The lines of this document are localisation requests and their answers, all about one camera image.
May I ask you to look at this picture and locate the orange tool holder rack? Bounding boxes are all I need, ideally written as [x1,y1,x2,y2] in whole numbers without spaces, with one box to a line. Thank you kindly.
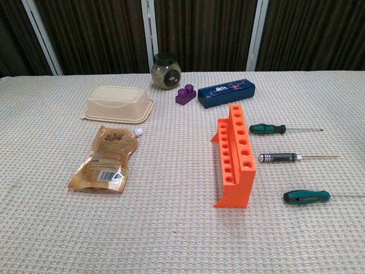
[210,104,258,209]

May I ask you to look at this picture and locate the brown spout pouch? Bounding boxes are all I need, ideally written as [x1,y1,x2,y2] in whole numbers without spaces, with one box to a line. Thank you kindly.
[67,126,144,192]

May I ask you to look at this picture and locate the black metal precision screwdriver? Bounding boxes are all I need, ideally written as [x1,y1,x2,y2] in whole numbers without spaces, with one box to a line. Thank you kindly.
[258,152,340,163]

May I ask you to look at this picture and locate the green black striped screwdriver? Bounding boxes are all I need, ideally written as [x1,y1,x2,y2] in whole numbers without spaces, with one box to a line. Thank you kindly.
[249,123,325,135]

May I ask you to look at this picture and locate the beige plastic food container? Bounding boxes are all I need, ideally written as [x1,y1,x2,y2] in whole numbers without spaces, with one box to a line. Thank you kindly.
[81,84,155,124]

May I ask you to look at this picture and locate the grey partition post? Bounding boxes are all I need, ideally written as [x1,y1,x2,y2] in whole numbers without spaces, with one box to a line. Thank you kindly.
[141,0,159,72]
[22,0,64,76]
[245,0,269,72]

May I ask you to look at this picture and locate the blue printed pencil box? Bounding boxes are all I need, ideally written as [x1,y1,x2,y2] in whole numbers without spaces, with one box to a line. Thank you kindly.
[197,79,256,110]

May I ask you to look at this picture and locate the purple toy brick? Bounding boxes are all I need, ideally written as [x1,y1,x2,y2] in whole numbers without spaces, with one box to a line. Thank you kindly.
[175,84,197,105]

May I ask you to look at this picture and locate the teal handled screwdriver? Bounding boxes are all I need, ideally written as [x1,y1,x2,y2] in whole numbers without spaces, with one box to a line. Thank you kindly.
[283,190,365,205]

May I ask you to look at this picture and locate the glass jar black lid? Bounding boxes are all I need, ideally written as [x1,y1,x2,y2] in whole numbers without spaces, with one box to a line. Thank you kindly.
[151,53,183,91]

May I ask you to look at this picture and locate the beige woven tablecloth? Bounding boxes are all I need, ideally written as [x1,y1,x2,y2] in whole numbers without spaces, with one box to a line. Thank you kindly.
[0,70,365,274]

